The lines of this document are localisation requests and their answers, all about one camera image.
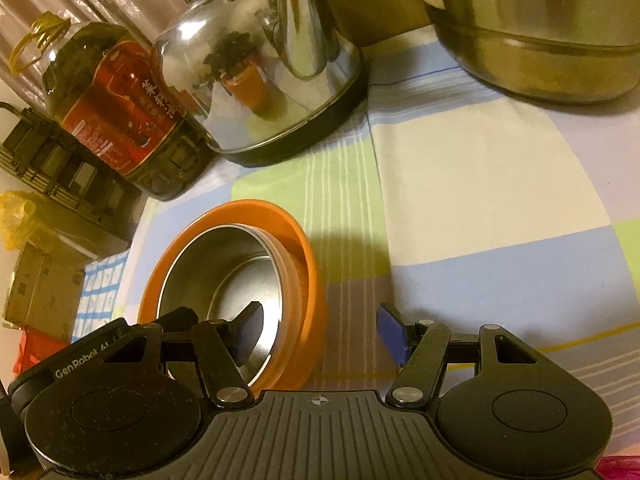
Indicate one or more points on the checked pastel tablecloth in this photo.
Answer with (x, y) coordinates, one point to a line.
(475, 185)

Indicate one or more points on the orange plastic bowl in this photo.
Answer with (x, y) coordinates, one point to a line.
(312, 300)

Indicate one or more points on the cardboard box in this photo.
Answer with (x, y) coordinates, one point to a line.
(40, 290)

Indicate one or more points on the shiny steel kettle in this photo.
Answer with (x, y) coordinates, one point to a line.
(225, 85)

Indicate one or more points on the stainless steel bowl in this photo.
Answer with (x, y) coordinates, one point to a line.
(225, 280)

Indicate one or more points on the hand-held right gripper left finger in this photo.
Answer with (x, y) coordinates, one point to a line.
(252, 332)

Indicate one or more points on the person's pink clothing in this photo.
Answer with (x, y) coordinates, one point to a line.
(622, 470)

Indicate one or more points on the wooden board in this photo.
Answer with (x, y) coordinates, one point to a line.
(380, 5)

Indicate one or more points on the blue white checked cloth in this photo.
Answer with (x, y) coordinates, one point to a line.
(100, 285)

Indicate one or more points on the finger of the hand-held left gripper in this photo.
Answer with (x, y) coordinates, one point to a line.
(177, 319)

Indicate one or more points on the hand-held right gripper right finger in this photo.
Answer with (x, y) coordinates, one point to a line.
(392, 332)

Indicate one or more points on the large steel pot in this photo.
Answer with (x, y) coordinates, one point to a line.
(525, 60)

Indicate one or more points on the yellow plastic bag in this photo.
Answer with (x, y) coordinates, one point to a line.
(15, 215)

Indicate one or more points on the dark plastic crate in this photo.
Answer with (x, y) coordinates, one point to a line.
(50, 160)

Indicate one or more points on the red box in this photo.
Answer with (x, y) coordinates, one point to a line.
(37, 350)

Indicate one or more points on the red label oil bottle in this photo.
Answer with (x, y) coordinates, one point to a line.
(115, 100)

